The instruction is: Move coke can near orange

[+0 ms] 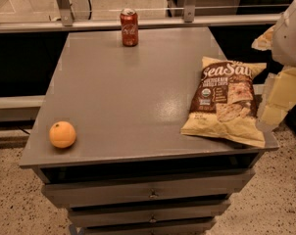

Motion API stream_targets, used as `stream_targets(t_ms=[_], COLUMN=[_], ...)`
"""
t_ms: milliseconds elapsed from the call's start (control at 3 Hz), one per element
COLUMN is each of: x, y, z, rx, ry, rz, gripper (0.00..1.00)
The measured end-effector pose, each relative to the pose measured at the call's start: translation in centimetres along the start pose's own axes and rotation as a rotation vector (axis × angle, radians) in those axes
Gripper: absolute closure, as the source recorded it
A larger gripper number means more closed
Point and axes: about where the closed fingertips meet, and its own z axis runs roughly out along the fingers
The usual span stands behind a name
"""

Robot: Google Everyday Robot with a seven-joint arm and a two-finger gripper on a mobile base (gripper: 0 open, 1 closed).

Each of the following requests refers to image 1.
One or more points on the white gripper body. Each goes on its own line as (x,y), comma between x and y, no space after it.
(290,38)

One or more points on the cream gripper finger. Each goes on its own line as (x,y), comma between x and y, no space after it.
(278,98)
(264,41)

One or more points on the red coke can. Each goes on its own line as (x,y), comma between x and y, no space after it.
(129,23)

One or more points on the sea salt chips bag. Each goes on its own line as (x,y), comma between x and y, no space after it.
(224,104)

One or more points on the bottom grey drawer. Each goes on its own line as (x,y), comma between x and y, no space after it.
(175,227)

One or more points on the grey drawer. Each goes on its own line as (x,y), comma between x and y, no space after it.
(147,213)
(175,227)
(144,189)

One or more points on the grey drawer cabinet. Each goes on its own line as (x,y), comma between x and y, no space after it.
(127,106)

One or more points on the orange fruit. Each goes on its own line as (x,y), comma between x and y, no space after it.
(62,134)

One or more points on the top grey drawer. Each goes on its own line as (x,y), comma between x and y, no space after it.
(144,189)

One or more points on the middle grey drawer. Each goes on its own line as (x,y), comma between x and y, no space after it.
(147,213)

